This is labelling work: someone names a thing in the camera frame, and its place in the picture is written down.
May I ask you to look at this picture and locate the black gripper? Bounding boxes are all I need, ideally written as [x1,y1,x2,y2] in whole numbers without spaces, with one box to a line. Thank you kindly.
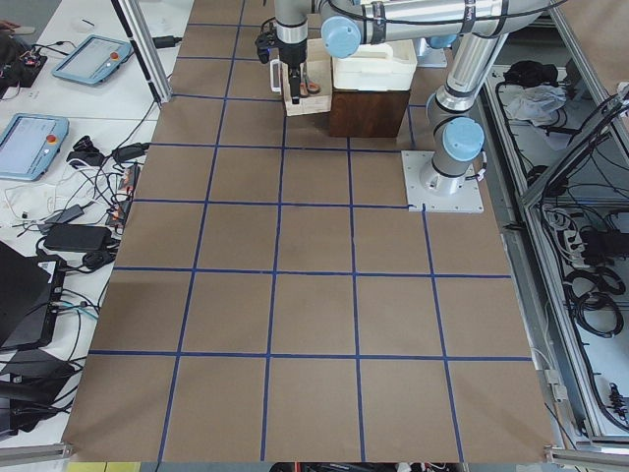
[255,18,308,104]

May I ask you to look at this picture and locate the orange grey scissors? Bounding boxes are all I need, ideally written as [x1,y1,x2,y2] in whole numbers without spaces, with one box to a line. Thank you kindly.
[300,73,320,98]

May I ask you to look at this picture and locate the wooden drawer with white handle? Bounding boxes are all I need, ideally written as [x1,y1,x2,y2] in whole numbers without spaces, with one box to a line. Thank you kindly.
[269,38,332,116]

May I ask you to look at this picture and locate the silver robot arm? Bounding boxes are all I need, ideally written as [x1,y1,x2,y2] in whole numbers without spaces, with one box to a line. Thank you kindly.
[256,0,559,128]

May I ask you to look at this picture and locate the dark brown drawer cabinet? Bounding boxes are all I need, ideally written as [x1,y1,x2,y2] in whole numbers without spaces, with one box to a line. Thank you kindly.
[328,88,411,138]

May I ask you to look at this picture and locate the white plastic tray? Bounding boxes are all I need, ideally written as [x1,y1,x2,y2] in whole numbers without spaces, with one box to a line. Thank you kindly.
[332,39,417,91]

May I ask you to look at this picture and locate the far blue teach pendant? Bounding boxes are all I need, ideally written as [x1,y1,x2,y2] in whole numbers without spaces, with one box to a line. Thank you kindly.
[52,34,133,86]

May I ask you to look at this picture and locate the blue teach pendant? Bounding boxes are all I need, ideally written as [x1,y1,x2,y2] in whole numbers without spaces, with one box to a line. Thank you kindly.
[1,113,70,181]
[52,34,133,86]

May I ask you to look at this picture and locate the brown paper table mat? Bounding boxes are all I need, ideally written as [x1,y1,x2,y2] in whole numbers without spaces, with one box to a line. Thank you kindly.
[64,1,554,463]

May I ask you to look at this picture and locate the crumpled white cloth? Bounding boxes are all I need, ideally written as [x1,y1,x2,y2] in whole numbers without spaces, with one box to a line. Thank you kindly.
[505,85,567,126]

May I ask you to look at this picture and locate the near blue teach pendant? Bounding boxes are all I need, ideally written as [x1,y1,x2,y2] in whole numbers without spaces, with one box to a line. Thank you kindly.
[1,113,70,181]

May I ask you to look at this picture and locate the large black power brick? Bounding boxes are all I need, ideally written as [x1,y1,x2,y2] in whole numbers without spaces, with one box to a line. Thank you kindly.
[43,224,111,253]

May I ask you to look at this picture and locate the black laptop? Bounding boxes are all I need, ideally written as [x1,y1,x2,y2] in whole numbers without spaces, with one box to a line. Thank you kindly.
[1,244,66,351]

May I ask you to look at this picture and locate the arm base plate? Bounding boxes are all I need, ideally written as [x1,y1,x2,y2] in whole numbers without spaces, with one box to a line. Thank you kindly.
[401,150,484,213]

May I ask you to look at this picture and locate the aluminium frame post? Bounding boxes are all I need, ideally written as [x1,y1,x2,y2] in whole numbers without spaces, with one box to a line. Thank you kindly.
[111,0,172,105]

